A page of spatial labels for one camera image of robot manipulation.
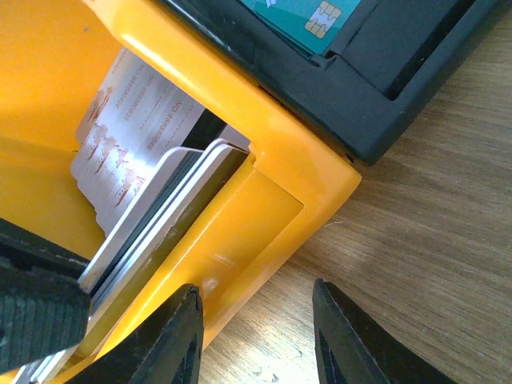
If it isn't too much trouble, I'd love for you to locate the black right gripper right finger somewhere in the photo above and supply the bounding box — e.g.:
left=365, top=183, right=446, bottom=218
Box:
left=312, top=278, right=453, bottom=383

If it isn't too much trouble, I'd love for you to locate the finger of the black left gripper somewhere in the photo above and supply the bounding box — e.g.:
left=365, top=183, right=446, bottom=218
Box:
left=1, top=220, right=91, bottom=370

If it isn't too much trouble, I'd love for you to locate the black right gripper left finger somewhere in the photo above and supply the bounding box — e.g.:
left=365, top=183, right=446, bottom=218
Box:
left=69, top=284, right=204, bottom=383

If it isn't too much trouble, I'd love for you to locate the yellow bin with white cards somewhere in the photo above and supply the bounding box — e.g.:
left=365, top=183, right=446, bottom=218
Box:
left=1, top=1, right=361, bottom=358

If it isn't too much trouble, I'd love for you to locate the black bin with teal cards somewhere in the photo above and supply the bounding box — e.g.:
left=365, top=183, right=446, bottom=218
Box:
left=167, top=1, right=511, bottom=166

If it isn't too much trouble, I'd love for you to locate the stack of white cards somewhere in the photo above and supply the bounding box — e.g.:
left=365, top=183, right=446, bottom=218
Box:
left=14, top=48, right=249, bottom=383

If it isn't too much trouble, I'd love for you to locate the stack of teal cards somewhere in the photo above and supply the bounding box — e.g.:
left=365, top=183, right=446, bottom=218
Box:
left=242, top=0, right=360, bottom=54

